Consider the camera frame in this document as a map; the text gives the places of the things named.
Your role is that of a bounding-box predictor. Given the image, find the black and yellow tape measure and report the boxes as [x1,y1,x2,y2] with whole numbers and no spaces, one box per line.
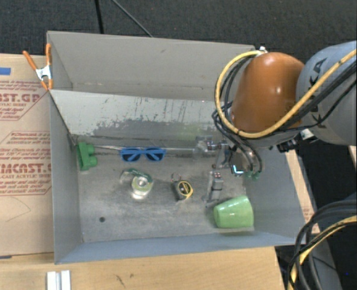
[170,173,195,201]

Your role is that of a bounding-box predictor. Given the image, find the grey metal bin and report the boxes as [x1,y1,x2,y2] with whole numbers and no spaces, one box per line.
[46,31,307,265]

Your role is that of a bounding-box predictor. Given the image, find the blue sunglasses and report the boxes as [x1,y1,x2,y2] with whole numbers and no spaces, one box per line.
[119,146,167,163]

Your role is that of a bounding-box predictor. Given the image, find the clear tape dispenser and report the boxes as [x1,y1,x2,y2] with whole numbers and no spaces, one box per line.
[120,167,154,200]

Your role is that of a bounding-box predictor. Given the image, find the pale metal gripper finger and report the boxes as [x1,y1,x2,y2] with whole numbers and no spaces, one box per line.
[193,135,223,155]
[202,170,225,208]

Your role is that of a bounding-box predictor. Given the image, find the black cylinder on white bracket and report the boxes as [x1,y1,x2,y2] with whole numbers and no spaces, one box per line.
[276,130,317,154]

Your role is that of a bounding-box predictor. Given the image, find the green cup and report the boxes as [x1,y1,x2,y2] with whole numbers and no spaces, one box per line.
[213,195,255,230]

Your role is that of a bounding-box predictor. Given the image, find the brown cardboard board, red print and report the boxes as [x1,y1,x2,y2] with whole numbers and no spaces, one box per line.
[0,52,323,261]

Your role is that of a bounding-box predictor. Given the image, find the green toy brick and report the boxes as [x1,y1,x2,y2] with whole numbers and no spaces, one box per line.
[76,141,99,172]

